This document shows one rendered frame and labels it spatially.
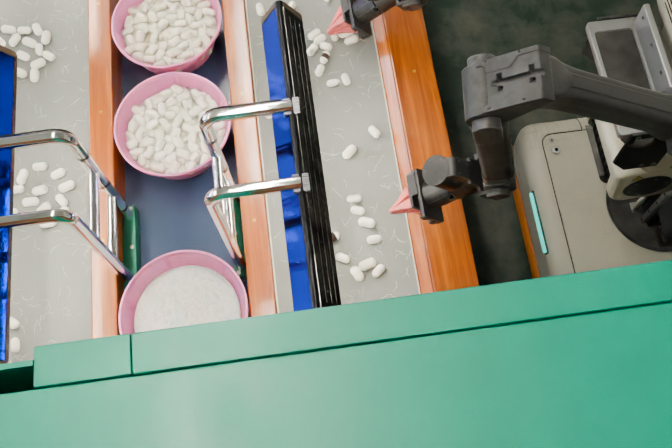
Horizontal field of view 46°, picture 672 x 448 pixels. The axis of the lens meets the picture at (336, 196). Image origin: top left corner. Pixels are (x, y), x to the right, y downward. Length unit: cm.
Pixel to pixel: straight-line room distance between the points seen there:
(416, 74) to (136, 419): 139
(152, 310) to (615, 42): 107
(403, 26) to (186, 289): 79
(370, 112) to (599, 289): 128
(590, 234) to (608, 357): 170
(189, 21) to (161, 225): 51
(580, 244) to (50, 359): 182
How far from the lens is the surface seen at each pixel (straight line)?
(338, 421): 56
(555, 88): 107
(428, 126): 179
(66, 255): 181
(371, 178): 176
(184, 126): 185
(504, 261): 251
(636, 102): 120
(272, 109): 141
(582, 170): 235
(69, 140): 149
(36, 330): 178
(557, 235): 226
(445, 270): 167
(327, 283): 132
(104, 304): 172
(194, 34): 200
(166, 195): 187
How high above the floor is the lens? 235
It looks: 67 degrees down
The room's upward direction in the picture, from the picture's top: 5 degrees counter-clockwise
